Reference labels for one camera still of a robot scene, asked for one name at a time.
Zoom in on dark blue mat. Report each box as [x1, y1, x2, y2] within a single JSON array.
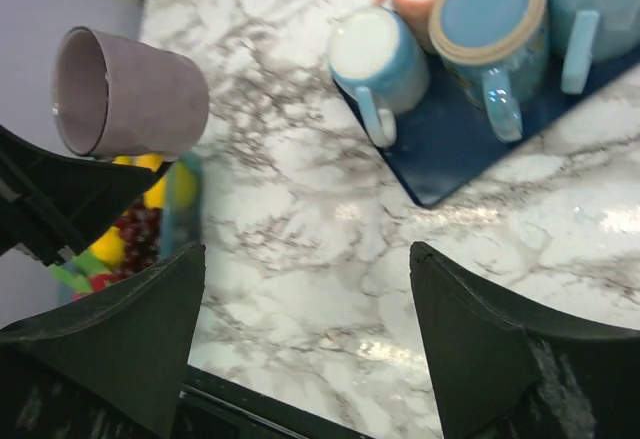
[[333, 46, 640, 209]]

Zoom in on red toy dragon fruit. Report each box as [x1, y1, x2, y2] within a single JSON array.
[[47, 250, 116, 302]]

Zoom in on light blue faceted mug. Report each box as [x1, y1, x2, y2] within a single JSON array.
[[548, 0, 639, 95]]

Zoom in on dark red toy grapes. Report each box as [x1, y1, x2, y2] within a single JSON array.
[[115, 199, 163, 280]]

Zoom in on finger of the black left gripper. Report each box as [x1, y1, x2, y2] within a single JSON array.
[[1, 128, 170, 265]]

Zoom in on purple ceramic mug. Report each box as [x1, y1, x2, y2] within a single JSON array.
[[51, 26, 209, 158]]

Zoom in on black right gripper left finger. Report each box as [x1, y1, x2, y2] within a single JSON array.
[[1, 244, 205, 438]]

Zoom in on blue butterfly mug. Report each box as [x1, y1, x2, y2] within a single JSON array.
[[429, 0, 550, 143]]

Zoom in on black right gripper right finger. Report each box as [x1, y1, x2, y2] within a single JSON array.
[[410, 242, 639, 438]]

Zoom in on yellow toy mango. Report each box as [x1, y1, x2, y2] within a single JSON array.
[[90, 226, 125, 269]]

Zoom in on teal plastic fruit bin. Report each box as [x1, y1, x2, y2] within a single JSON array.
[[57, 152, 205, 305]]

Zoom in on blue white gradient mug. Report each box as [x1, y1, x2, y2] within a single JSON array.
[[327, 6, 430, 148]]

